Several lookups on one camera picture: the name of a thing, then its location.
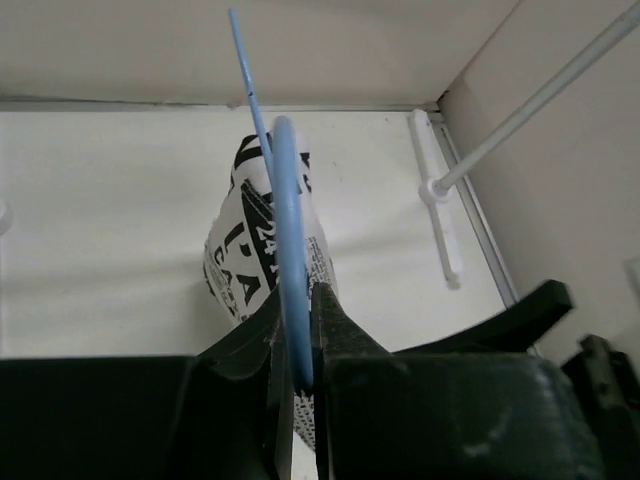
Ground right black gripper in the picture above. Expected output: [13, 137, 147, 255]
[400, 280, 640, 480]

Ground light blue wire hanger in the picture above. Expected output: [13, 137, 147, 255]
[228, 8, 314, 393]

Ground newspaper print trousers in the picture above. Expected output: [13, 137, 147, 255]
[202, 133, 335, 454]

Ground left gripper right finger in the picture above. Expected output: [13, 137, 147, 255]
[312, 283, 605, 479]

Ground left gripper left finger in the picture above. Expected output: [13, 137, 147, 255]
[179, 292, 294, 479]

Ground white metal clothes rack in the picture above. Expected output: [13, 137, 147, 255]
[408, 2, 639, 290]

